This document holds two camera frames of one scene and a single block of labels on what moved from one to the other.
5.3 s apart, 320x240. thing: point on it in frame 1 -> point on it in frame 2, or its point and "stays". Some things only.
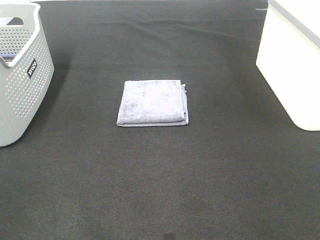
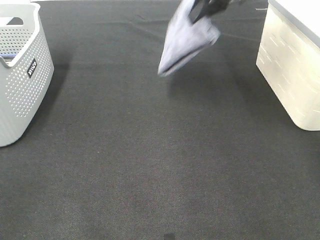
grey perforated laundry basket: [26, 69] stays
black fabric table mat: [240, 170] stays
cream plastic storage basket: [289, 58] stays
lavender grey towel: [153, 103] -> [185, 41]
